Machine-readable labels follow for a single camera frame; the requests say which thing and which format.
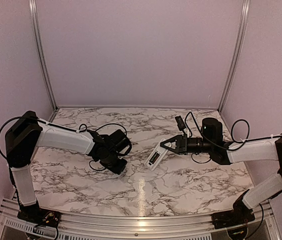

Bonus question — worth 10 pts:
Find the green black battery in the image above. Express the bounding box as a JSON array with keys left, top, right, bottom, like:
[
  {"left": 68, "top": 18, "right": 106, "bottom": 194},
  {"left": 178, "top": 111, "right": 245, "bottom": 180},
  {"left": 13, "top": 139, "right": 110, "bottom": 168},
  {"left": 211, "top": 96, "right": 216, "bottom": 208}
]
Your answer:
[{"left": 149, "top": 152, "right": 160, "bottom": 164}]

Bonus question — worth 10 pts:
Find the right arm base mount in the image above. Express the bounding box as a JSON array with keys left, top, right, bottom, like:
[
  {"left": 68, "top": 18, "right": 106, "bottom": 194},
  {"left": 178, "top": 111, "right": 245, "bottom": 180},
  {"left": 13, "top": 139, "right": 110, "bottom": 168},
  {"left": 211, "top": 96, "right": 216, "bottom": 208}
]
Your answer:
[{"left": 211, "top": 209, "right": 256, "bottom": 229}]

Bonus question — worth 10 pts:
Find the left aluminium frame post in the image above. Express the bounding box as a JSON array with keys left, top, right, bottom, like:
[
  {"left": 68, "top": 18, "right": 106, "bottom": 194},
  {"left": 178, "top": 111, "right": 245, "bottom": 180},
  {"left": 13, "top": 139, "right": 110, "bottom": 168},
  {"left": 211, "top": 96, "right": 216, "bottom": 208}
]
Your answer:
[{"left": 29, "top": 0, "right": 58, "bottom": 112}]

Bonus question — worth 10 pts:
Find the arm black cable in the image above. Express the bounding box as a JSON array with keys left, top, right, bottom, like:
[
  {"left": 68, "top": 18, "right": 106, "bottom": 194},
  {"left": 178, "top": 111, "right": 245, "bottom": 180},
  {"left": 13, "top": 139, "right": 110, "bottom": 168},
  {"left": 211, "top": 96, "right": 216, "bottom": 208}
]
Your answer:
[
  {"left": 0, "top": 116, "right": 132, "bottom": 172},
  {"left": 184, "top": 111, "right": 282, "bottom": 165}
]

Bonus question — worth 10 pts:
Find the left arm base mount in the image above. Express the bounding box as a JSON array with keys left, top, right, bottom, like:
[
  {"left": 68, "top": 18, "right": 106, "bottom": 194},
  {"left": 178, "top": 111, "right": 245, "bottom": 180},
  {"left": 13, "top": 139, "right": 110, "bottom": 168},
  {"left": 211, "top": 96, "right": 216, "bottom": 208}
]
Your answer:
[{"left": 17, "top": 208, "right": 61, "bottom": 228}]

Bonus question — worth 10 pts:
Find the right aluminium frame post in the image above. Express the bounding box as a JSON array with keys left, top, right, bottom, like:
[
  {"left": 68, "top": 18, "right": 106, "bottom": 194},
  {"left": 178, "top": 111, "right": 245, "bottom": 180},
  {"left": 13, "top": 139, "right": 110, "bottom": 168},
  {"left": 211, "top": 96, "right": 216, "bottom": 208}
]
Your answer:
[{"left": 217, "top": 0, "right": 251, "bottom": 113}]

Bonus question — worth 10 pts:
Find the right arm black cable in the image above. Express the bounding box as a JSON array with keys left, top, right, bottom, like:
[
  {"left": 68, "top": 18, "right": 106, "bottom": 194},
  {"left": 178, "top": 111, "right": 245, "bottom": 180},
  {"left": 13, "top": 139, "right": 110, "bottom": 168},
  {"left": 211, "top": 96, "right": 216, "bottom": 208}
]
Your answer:
[{"left": 184, "top": 111, "right": 282, "bottom": 165}]

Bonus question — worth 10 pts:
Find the front aluminium rail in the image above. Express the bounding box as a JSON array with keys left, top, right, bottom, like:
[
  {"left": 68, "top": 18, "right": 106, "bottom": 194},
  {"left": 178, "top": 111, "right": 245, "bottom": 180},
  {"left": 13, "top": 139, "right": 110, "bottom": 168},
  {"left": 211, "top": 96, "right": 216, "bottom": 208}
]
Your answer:
[{"left": 0, "top": 197, "right": 282, "bottom": 240}]

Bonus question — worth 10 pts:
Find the aluminium frame post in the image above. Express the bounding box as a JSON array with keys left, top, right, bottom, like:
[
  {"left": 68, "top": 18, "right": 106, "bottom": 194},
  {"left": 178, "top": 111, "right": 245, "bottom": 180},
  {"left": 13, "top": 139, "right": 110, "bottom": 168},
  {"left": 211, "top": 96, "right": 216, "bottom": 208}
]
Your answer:
[
  {"left": 217, "top": 0, "right": 251, "bottom": 113},
  {"left": 29, "top": 0, "right": 58, "bottom": 112}
]

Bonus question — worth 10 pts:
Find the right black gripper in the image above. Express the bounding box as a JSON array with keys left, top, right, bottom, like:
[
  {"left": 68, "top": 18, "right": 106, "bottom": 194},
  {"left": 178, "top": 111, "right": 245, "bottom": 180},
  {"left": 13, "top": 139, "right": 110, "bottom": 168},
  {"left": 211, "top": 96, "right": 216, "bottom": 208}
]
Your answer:
[{"left": 160, "top": 133, "right": 214, "bottom": 155}]

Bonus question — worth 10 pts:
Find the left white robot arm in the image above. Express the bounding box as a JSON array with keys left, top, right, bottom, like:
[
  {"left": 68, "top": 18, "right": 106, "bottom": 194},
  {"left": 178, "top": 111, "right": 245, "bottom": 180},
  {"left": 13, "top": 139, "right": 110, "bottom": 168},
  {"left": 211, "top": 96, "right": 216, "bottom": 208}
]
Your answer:
[{"left": 5, "top": 111, "right": 132, "bottom": 223}]

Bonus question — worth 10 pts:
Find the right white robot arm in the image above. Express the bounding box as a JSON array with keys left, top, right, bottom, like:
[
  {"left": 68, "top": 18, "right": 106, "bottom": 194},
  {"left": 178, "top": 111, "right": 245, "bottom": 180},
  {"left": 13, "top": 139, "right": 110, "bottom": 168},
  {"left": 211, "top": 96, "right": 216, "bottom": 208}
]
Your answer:
[{"left": 160, "top": 117, "right": 282, "bottom": 224}]

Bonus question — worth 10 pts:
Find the white battery cover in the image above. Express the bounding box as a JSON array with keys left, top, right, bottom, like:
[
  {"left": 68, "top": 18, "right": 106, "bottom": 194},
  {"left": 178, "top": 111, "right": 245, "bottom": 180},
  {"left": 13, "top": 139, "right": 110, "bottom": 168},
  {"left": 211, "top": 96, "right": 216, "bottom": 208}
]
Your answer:
[{"left": 147, "top": 194, "right": 160, "bottom": 203}]

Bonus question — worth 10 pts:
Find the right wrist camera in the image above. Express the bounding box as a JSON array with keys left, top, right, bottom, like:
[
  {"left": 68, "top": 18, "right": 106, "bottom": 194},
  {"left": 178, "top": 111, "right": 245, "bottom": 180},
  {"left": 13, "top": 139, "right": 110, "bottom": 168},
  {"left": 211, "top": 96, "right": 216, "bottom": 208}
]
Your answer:
[{"left": 175, "top": 115, "right": 186, "bottom": 132}]

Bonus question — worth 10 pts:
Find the white remote control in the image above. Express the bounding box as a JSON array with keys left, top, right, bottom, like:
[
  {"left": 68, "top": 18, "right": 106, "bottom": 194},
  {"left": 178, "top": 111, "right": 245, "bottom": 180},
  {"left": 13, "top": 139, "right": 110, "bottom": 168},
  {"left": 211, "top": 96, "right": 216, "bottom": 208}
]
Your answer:
[{"left": 144, "top": 138, "right": 168, "bottom": 172}]

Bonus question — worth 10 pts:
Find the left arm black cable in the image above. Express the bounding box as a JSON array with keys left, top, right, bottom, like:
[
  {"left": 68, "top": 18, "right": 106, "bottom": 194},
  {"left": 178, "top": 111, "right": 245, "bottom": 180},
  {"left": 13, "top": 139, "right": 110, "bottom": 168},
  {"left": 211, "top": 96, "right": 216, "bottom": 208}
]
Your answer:
[{"left": 0, "top": 116, "right": 132, "bottom": 172}]

